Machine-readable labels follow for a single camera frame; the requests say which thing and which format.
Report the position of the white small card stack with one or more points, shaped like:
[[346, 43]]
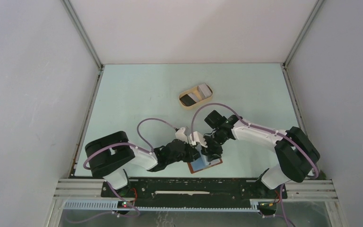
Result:
[[193, 97]]

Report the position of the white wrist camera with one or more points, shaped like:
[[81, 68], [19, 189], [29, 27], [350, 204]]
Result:
[[180, 134], [196, 138]]

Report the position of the beige oval tray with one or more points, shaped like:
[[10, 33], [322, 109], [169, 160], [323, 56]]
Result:
[[195, 91]]

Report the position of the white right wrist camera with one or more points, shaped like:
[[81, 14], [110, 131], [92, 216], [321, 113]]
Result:
[[196, 138]]

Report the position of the aluminium frame rail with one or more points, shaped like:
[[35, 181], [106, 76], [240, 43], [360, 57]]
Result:
[[308, 190]]

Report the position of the brown leather card holder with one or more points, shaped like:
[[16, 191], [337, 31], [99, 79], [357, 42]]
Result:
[[200, 165]]

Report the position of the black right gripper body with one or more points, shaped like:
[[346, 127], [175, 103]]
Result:
[[213, 142]]

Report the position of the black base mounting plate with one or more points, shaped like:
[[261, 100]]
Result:
[[191, 193]]

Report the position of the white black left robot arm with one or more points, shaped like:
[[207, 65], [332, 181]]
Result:
[[108, 156]]

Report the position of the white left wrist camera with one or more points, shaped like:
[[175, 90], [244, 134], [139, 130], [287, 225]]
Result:
[[180, 134]]

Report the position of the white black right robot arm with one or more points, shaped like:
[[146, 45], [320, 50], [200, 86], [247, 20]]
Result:
[[296, 155]]

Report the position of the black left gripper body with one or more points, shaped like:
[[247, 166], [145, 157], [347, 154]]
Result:
[[186, 155]]

